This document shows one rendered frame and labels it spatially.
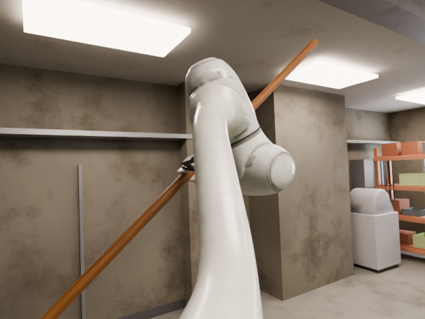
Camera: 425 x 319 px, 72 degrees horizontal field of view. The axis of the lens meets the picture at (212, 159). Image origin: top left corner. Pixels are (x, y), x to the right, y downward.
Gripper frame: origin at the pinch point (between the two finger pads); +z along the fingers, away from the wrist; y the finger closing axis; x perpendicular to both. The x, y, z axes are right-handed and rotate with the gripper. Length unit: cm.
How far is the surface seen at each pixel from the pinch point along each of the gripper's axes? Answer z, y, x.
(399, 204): 260, 455, 396
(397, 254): 234, 475, 291
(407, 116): 294, 387, 621
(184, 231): 306, 150, 45
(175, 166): 315, 74, 102
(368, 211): 250, 376, 304
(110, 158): 312, 6, 41
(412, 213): 236, 466, 385
